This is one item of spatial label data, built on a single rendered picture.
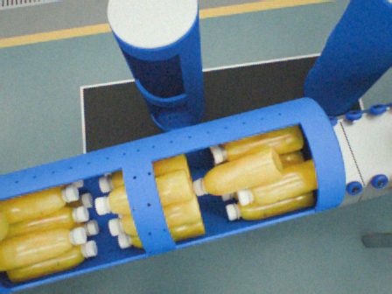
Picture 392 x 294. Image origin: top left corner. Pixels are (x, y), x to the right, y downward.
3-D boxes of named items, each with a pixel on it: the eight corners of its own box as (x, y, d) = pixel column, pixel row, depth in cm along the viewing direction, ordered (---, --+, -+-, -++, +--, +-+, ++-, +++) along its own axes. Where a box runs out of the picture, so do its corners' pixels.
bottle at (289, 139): (297, 117, 88) (216, 137, 88) (306, 146, 87) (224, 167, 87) (290, 123, 96) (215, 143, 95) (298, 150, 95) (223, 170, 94)
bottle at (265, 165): (269, 155, 79) (191, 181, 88) (283, 183, 81) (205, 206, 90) (272, 141, 86) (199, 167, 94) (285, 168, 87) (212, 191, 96)
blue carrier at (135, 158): (319, 207, 105) (361, 206, 77) (19, 285, 103) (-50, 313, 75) (290, 113, 110) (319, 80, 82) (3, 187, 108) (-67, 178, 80)
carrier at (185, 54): (150, 88, 202) (153, 138, 195) (105, -24, 118) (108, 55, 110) (201, 82, 202) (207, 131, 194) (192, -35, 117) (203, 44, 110)
